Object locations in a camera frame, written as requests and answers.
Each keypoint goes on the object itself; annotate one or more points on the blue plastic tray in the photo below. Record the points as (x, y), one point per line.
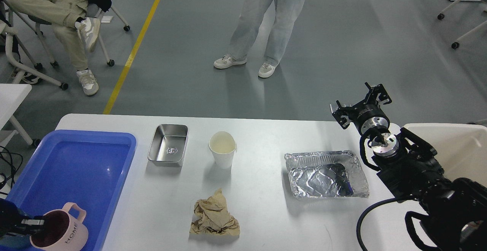
(88, 168)

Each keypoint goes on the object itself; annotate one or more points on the stainless steel rectangular tin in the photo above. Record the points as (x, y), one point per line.
(168, 145)

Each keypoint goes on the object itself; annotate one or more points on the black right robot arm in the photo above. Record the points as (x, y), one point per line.
(456, 211)

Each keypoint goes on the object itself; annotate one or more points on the aluminium foil tray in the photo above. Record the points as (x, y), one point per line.
(326, 174)

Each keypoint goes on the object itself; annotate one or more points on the white plastic bin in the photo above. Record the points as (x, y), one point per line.
(461, 148)

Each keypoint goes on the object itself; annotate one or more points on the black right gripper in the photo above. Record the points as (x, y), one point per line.
(367, 116)

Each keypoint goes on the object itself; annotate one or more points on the crumpled brown paper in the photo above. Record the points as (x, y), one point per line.
(212, 217)

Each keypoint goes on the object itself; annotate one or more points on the white paper cup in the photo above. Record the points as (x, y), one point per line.
(223, 147)

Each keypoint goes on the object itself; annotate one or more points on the pink home mug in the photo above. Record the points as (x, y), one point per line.
(63, 230)

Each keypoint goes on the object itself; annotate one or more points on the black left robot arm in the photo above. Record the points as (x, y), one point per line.
(9, 215)

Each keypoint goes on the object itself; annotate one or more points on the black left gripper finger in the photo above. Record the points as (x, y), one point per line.
(30, 226)

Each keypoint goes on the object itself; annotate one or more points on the white side table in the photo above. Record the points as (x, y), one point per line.
(11, 97)

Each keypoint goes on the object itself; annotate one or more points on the seated person in khaki trousers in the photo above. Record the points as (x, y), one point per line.
(77, 32)

